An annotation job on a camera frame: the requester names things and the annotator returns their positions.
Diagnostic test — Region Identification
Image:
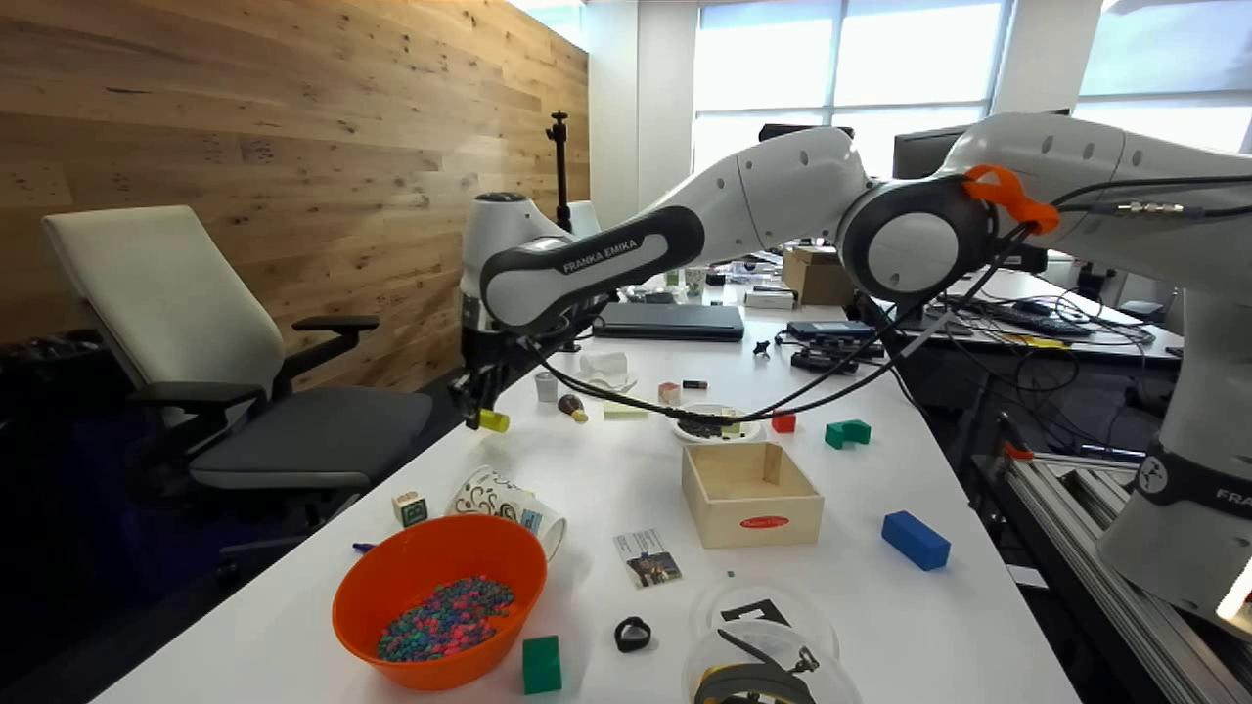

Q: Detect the small wooden cube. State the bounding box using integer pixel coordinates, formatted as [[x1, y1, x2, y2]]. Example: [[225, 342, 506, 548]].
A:
[[392, 491, 431, 528]]

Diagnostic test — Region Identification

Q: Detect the orange bowl with beads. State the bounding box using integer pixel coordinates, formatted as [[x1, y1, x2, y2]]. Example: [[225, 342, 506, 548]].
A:
[[333, 516, 547, 691]]

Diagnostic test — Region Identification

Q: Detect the clear lid with tape roll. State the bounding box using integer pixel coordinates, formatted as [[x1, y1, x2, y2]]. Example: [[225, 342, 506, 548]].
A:
[[684, 582, 860, 704]]

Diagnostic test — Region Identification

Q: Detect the green cube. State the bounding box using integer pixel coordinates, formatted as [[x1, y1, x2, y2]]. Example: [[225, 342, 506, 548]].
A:
[[519, 634, 565, 694]]

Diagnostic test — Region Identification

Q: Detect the blue block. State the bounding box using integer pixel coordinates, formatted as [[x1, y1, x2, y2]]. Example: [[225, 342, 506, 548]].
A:
[[882, 512, 952, 569]]

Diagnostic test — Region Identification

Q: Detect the small round pink object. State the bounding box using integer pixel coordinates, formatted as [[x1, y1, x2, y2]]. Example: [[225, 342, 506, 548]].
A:
[[659, 384, 681, 405]]

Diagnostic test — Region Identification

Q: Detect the brown small object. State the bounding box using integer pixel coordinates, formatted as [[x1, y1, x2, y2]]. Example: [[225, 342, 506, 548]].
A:
[[557, 395, 586, 421]]

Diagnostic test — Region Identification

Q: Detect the black tripod pole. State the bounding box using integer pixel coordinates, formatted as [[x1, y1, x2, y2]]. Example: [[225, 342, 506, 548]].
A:
[[544, 108, 573, 229]]

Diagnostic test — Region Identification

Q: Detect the red cube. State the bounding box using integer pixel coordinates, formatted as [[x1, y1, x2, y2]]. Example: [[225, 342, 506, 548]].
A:
[[770, 412, 800, 434]]

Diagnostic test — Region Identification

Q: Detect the wooden box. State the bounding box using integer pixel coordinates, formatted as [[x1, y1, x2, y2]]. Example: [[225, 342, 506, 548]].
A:
[[681, 440, 825, 548]]

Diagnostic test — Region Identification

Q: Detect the metal rail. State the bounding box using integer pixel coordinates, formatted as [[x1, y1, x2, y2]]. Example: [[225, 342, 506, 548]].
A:
[[998, 455, 1252, 704]]

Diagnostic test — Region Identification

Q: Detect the pale yellow block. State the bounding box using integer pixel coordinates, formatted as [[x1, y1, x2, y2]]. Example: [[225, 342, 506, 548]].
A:
[[603, 405, 650, 421]]

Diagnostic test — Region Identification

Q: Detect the wooden crate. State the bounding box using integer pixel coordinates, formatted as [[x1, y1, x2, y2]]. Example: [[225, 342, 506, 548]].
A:
[[781, 247, 855, 303]]

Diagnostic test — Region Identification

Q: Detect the small printed card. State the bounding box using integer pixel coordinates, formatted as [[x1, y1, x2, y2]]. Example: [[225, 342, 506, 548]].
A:
[[615, 528, 681, 586]]

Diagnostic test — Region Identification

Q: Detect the crumpled white plastic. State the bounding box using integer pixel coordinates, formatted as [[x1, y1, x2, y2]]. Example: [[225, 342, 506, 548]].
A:
[[575, 353, 634, 392]]

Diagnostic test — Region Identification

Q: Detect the patterned mug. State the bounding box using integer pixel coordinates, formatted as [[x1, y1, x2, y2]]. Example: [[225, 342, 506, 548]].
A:
[[445, 474, 568, 560]]

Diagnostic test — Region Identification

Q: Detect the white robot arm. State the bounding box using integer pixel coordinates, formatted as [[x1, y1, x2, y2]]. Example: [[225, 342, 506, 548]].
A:
[[462, 114, 1252, 631]]

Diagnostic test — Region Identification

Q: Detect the black tape ring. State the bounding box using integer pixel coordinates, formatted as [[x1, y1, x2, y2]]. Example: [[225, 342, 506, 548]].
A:
[[611, 610, 659, 658]]

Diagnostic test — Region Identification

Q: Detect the white office chair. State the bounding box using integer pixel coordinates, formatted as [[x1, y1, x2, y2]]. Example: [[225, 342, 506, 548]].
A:
[[42, 203, 435, 488]]

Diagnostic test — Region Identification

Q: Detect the white plate with food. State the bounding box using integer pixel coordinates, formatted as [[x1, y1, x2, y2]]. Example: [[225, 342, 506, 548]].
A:
[[671, 405, 761, 447]]

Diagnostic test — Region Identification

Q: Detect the black device on table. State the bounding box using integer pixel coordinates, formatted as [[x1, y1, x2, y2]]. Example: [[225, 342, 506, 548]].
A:
[[781, 319, 882, 376]]

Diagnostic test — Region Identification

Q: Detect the small white cup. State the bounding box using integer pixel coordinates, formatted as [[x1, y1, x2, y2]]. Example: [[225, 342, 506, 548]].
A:
[[538, 372, 558, 401]]

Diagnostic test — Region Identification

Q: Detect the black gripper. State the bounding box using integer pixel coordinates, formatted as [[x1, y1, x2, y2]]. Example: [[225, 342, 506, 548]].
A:
[[454, 329, 525, 405]]

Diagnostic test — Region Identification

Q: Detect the green arch block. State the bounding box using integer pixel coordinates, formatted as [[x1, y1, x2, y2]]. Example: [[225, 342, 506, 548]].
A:
[[825, 419, 871, 449]]

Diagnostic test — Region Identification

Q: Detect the closed laptop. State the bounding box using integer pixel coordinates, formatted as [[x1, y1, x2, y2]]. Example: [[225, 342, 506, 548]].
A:
[[596, 303, 745, 341]]

